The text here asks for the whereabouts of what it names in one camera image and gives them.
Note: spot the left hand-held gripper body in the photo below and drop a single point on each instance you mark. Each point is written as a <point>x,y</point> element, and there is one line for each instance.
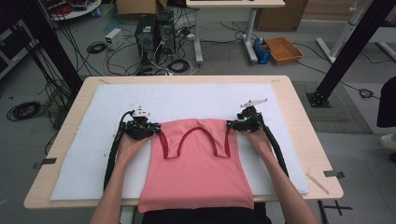
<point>138,127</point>

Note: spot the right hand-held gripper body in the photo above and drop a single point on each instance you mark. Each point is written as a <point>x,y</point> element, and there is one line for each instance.
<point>250,121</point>

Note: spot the pink tank top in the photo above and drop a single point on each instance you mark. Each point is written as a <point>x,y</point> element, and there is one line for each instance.
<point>196,174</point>

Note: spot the person's right hand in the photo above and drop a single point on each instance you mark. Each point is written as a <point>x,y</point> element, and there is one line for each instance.
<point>260,141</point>

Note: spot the person's left hand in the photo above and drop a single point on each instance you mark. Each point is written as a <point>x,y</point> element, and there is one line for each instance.
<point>132,149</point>

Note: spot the white foam mat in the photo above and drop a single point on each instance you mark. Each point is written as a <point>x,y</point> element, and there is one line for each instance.
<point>186,99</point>

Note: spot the blue box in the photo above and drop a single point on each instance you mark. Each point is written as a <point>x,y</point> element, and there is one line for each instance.
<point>262,53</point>

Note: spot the orange tray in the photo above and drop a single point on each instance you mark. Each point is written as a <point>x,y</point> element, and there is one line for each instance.
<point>283,49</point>

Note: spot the grey floor mat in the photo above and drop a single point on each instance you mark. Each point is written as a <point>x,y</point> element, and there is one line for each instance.
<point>336,105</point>

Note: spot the black computer tower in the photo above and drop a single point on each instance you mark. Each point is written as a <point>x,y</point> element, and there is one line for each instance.
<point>166,31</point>
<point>145,37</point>

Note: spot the thin wooden stick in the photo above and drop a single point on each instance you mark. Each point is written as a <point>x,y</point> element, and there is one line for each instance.
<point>317,183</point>

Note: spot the small white box device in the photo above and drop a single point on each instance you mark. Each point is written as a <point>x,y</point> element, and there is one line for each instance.
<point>113,39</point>

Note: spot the person's dark clothing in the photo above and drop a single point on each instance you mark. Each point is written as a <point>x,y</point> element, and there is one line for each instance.
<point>205,217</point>

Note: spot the black tape strip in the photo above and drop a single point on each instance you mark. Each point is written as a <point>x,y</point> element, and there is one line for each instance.
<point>333,174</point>
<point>46,161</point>

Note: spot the large brown cardboard box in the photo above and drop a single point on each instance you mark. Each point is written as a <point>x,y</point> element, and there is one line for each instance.
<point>280,15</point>

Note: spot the white desk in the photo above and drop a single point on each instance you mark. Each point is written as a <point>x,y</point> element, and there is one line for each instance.
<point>236,3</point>

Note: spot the black metal stand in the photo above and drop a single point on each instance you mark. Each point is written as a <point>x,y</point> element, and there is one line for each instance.
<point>49,43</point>
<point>351,49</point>

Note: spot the black tape cross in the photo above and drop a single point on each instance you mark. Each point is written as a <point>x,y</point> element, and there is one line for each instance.
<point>337,207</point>

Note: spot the white metal stand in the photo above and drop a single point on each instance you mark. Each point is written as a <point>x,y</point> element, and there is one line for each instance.
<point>341,37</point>

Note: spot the round white table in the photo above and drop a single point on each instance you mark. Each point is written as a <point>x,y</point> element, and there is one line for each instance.
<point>73,7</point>

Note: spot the grey shelf unit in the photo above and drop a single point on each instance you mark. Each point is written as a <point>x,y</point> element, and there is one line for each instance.
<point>12,46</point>

